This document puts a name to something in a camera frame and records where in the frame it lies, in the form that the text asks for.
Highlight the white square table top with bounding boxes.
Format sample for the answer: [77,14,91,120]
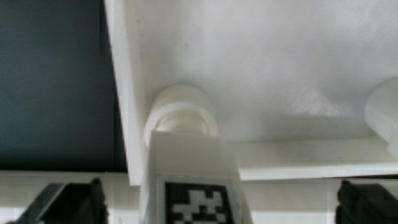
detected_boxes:
[106,0,398,181]

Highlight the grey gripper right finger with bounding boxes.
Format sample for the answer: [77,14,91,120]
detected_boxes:
[335,180,398,224]

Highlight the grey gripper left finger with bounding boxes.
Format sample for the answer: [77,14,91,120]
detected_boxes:
[17,178,111,224]

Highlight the white table leg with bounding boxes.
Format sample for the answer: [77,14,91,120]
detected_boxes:
[365,77,398,157]
[138,121,257,224]

